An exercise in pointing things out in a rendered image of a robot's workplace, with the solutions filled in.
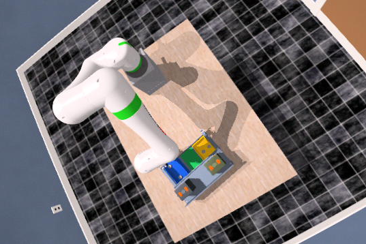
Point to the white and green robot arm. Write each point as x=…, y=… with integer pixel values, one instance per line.
x=99, y=85

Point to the yellow bin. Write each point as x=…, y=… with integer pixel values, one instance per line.
x=200, y=145

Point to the blue bin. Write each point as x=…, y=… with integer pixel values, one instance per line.
x=177, y=170

